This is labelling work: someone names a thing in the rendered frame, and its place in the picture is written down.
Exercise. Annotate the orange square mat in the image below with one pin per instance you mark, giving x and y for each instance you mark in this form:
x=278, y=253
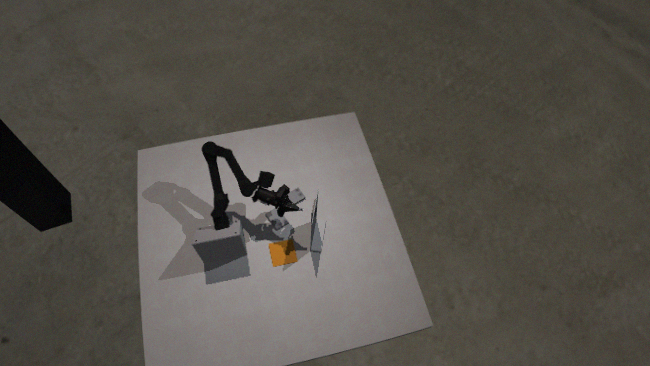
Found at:
x=282, y=252

